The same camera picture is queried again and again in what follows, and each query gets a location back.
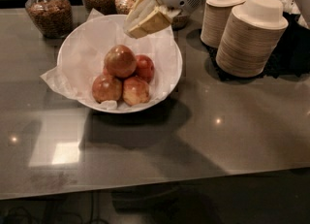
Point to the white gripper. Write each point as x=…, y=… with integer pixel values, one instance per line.
x=194, y=18

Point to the red-yellow apple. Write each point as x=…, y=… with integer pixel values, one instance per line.
x=135, y=91
x=120, y=62
x=106, y=88

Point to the dark red apple back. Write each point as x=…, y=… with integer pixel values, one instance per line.
x=145, y=68

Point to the red apple back left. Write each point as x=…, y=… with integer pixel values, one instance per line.
x=105, y=71

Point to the white bowl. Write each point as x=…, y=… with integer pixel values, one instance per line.
x=84, y=40

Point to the back stack of paper bowls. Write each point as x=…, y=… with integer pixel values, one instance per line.
x=216, y=14

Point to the stack of paper bowls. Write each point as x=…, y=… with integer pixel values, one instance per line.
x=216, y=14
x=252, y=32

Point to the white paper liner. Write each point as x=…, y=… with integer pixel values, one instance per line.
x=74, y=56

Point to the front stack of paper bowls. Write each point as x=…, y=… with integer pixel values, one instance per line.
x=252, y=32

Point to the glass jar of cereal left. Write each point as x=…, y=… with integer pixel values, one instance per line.
x=53, y=18

